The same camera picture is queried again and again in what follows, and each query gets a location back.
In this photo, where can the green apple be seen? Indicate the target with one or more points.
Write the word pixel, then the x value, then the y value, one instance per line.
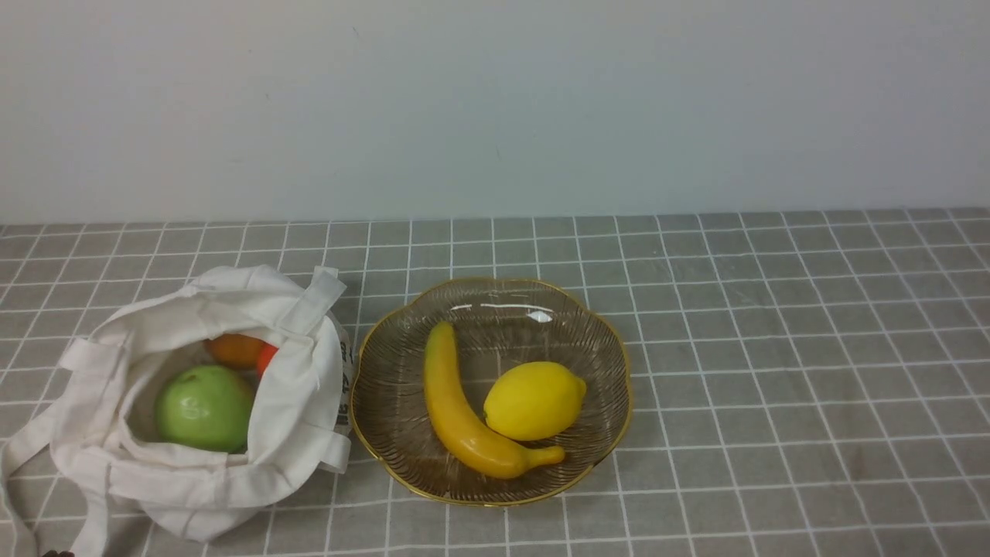
pixel 207 408

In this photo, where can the red-orange small fruit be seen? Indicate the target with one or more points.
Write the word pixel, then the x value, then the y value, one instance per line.
pixel 264 357

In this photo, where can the orange fruit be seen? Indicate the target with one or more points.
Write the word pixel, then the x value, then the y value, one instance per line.
pixel 236 351

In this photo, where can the white canvas tote bag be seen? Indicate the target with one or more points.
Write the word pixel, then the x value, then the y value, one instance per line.
pixel 100 432

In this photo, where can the gold-rimmed ribbed glass bowl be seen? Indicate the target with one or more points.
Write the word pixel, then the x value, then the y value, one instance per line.
pixel 499 324

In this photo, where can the yellow lemon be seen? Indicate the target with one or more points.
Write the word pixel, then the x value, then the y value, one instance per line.
pixel 534 401

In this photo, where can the yellow banana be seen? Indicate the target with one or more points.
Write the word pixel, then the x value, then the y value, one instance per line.
pixel 461 431

